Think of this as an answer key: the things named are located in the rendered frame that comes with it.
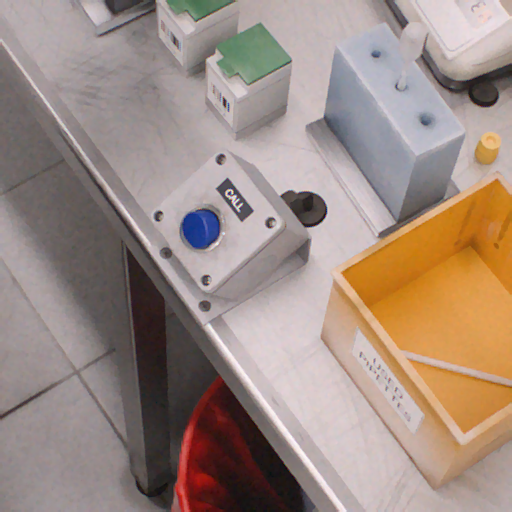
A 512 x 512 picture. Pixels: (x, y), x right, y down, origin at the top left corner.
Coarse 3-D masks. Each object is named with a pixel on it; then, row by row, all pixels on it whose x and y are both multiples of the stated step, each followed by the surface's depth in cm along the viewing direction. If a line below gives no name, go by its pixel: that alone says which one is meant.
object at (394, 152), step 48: (336, 48) 88; (384, 48) 88; (336, 96) 92; (384, 96) 86; (432, 96) 87; (336, 144) 95; (384, 144) 88; (432, 144) 85; (384, 192) 92; (432, 192) 91
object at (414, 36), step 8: (408, 24) 81; (416, 24) 81; (408, 32) 81; (416, 32) 81; (424, 32) 81; (400, 40) 82; (408, 40) 81; (416, 40) 81; (424, 40) 82; (400, 48) 83; (408, 48) 82; (416, 48) 82; (408, 56) 83; (416, 56) 83
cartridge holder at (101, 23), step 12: (84, 0) 99; (96, 0) 99; (108, 0) 99; (120, 0) 98; (132, 0) 99; (144, 0) 100; (84, 12) 99; (96, 12) 99; (108, 12) 99; (120, 12) 99; (132, 12) 100; (144, 12) 100; (96, 24) 98; (108, 24) 99
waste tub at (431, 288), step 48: (480, 192) 84; (384, 240) 81; (432, 240) 86; (480, 240) 90; (336, 288) 81; (384, 288) 88; (432, 288) 90; (480, 288) 91; (336, 336) 86; (384, 336) 78; (432, 336) 89; (480, 336) 89; (384, 384) 82; (432, 384) 87; (480, 384) 87; (432, 432) 79; (480, 432) 76; (432, 480) 84
